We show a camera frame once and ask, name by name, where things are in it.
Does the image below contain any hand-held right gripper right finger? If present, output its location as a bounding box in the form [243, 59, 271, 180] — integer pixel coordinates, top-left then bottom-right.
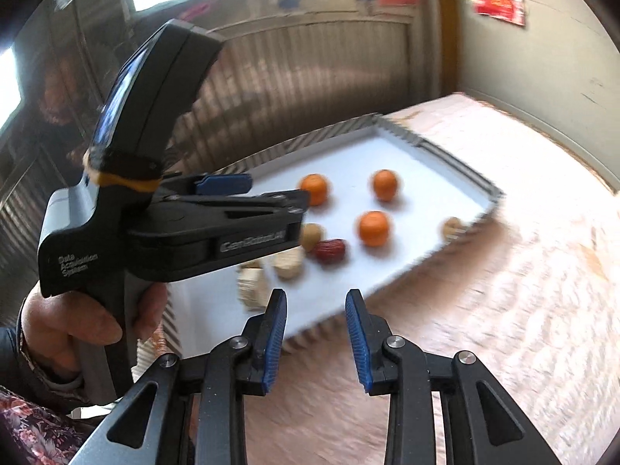
[345, 289, 565, 465]

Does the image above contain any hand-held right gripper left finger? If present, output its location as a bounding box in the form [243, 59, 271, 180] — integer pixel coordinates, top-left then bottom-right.
[70, 288, 288, 465]

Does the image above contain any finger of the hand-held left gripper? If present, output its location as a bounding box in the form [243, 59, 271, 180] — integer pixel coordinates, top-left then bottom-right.
[165, 173, 253, 195]
[162, 189, 311, 226]

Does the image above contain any large orange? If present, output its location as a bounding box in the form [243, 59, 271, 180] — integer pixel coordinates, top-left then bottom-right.
[298, 173, 331, 207]

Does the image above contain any brown longan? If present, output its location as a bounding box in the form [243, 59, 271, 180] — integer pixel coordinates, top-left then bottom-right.
[441, 217, 467, 242]
[299, 223, 323, 251]

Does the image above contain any red date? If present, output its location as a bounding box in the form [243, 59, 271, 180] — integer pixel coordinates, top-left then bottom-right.
[312, 238, 348, 266]

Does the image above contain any white tray with striped rim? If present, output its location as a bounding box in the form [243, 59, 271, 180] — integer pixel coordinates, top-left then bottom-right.
[162, 111, 505, 354]

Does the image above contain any person's left forearm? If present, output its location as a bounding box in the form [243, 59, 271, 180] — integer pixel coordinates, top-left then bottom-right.
[0, 327, 90, 403]

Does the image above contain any person's left hand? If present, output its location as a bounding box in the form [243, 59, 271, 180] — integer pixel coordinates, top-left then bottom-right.
[20, 281, 168, 350]

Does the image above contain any wooden slatted panel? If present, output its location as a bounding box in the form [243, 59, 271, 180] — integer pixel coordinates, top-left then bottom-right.
[0, 7, 437, 272]

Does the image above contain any pink quilted blanket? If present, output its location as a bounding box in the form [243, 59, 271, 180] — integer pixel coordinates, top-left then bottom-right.
[131, 92, 620, 465]

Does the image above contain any floral patterned garment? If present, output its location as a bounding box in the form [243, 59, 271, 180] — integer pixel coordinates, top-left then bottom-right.
[0, 387, 95, 465]

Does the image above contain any wooden corner post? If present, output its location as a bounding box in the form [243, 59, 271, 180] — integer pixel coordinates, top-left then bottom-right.
[421, 0, 461, 98]

